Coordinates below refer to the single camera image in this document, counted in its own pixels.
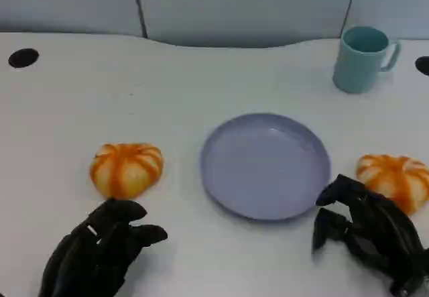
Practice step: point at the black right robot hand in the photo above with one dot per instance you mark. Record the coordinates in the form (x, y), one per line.
(375, 233)

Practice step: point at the grey partition panel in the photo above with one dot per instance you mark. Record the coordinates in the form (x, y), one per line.
(241, 8)
(392, 2)
(67, 2)

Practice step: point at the orange and white bread roll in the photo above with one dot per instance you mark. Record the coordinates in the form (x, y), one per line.
(393, 181)
(125, 171)

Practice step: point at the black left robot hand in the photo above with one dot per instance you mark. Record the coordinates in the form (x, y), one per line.
(90, 250)

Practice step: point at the lilac plate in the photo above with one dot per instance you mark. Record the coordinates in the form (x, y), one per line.
(266, 166)

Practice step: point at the pale green mug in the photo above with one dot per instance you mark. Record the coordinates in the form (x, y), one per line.
(360, 65)

